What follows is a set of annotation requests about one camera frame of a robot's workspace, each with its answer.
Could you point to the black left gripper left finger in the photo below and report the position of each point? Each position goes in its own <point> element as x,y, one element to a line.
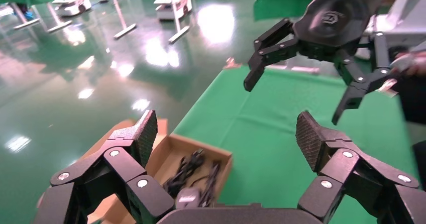
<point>119,162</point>

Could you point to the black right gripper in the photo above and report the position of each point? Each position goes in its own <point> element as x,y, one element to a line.
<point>329,19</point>

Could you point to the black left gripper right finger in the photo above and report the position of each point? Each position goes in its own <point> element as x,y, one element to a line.
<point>349,169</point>

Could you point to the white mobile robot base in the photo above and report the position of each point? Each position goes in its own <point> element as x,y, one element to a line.
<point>176,8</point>
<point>75,4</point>

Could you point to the open brown cardboard box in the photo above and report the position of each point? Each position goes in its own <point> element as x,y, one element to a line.
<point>173,147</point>

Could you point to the white metal table leg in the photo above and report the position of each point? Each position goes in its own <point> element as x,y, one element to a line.
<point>26,23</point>
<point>179,35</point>
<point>299,70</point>
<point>60,26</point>
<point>124,32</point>

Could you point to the green table cloth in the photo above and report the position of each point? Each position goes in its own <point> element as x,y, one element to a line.
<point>266,132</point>

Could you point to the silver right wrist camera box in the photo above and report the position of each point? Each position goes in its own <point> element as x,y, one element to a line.
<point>409,13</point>

